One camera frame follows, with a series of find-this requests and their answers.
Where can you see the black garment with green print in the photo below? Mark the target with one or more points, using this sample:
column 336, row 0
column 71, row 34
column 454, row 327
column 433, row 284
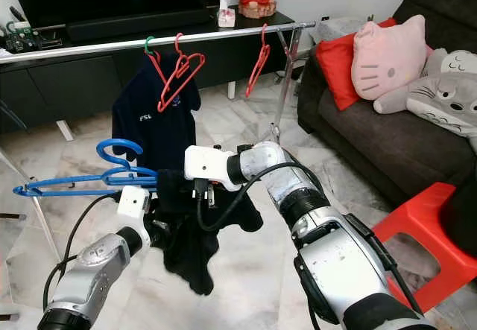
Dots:
column 190, row 252

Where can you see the blue plastic clothes hanger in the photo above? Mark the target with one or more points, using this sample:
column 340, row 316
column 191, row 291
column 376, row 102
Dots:
column 104, row 150

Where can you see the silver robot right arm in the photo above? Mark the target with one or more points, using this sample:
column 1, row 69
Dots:
column 328, row 248

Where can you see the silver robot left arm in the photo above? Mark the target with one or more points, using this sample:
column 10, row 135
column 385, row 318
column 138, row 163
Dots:
column 89, row 274

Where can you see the red plastic clothes hanger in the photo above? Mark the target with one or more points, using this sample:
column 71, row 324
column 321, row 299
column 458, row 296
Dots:
column 164, row 104
column 255, row 73

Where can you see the green hook clothes hanger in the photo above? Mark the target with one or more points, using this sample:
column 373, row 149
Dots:
column 147, row 44

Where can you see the navy blue t-shirt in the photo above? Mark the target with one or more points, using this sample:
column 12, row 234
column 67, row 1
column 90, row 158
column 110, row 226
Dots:
column 145, row 125

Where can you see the black low tv cabinet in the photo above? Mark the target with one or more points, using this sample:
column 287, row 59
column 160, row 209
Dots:
column 74, row 80

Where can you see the white pink tissue pack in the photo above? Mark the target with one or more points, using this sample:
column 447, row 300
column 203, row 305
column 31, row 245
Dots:
column 225, row 16

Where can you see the black soundbar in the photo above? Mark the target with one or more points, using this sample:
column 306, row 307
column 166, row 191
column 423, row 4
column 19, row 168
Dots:
column 141, row 23

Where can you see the red square cushion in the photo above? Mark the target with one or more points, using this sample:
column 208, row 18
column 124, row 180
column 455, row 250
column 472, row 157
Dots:
column 335, row 65

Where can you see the dark brown fabric sofa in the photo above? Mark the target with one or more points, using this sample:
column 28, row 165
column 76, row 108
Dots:
column 380, row 144

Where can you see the silver metal clothes rack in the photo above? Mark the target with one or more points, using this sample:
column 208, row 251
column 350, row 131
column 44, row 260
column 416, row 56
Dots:
column 89, row 48

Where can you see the grey cloth covered box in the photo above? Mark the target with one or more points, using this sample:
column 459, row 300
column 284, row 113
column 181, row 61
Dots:
column 339, row 28

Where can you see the red plastic stool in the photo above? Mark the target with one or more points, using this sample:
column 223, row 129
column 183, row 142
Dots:
column 417, row 214

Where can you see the small black circuit board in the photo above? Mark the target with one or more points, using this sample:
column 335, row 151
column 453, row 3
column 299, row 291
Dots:
column 51, row 42

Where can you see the pink cat face pillow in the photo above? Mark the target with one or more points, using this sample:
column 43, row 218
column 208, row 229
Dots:
column 387, row 58

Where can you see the black green gadget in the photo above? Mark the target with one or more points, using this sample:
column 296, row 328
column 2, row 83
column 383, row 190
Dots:
column 21, row 38

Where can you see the grey totoro plush toy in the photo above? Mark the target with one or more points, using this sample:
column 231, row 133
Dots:
column 440, row 95

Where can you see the black round basin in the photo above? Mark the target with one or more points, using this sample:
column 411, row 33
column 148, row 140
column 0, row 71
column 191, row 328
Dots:
column 463, row 222

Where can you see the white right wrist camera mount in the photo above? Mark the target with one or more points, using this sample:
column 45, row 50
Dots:
column 207, row 166

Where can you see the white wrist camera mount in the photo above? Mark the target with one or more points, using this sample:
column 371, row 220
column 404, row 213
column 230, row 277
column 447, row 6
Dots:
column 207, row 166
column 133, row 206

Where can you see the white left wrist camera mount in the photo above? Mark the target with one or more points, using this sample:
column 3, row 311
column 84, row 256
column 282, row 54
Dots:
column 133, row 206

